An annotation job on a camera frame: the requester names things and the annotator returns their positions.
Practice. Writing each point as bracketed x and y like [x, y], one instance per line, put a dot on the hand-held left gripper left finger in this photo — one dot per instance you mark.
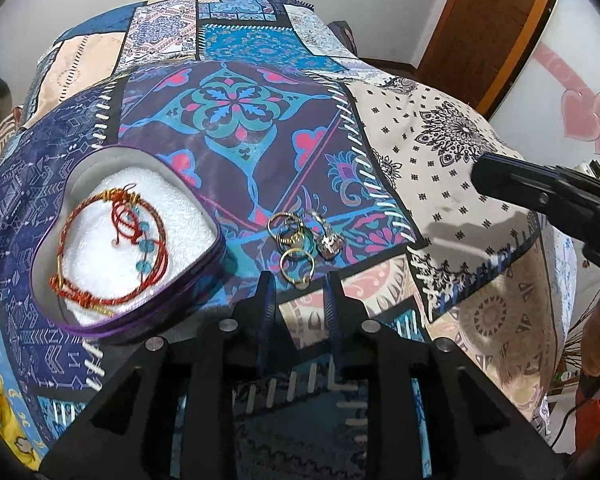
[265, 310]

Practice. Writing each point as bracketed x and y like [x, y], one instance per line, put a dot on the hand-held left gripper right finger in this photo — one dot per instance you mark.
[333, 310]

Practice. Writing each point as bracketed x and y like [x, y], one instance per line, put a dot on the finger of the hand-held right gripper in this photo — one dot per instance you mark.
[520, 180]

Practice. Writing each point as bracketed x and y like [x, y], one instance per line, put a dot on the purple heart-shaped jewelry box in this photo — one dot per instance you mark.
[80, 195]

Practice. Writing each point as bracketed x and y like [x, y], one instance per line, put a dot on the silver charm pendant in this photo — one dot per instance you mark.
[330, 246]

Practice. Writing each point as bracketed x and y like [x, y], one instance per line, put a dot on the white cabinet with pink hearts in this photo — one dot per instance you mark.
[560, 85]

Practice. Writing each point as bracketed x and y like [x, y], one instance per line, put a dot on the white foam pad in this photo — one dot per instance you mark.
[180, 230]

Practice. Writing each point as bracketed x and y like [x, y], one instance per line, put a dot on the dry brown twigs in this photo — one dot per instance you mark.
[572, 355]

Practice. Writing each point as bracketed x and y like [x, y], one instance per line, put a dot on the brown wooden door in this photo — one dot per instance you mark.
[480, 25]

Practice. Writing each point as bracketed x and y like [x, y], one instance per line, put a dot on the patchwork printed blanket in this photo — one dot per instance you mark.
[240, 150]

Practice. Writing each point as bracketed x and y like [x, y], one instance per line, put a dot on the orange clothing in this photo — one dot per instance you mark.
[597, 425]

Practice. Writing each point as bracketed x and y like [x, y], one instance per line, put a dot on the red gold thread bangle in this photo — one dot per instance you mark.
[60, 245]

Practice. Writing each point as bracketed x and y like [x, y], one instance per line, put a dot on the yellow cartoon print cloth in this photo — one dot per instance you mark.
[0, 410]

